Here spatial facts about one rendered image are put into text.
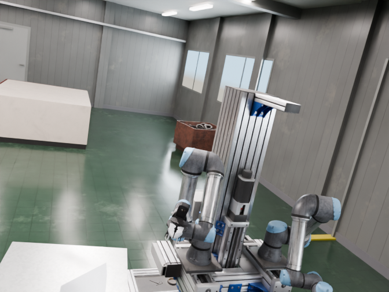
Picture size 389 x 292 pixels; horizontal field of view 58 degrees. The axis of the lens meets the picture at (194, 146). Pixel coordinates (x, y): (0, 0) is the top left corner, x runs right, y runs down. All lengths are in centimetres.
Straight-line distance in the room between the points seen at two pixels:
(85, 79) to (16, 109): 519
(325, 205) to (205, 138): 626
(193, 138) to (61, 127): 277
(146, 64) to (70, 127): 570
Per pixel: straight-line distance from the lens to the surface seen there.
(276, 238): 227
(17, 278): 187
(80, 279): 181
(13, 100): 726
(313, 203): 192
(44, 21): 1209
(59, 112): 723
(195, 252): 207
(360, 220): 539
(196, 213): 244
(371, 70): 551
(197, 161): 186
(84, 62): 1211
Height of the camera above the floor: 215
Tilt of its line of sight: 14 degrees down
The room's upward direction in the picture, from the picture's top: 11 degrees clockwise
